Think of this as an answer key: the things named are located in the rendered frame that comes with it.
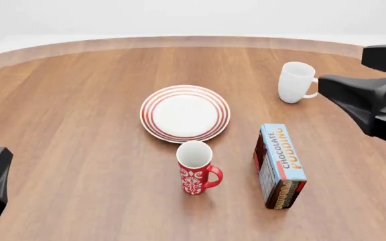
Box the white mug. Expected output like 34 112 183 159
277 61 320 104

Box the white plate with red rings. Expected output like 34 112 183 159
139 84 231 145

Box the red patterned mug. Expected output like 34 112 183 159
176 140 224 195

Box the chocolate pudding box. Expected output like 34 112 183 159
253 123 308 210

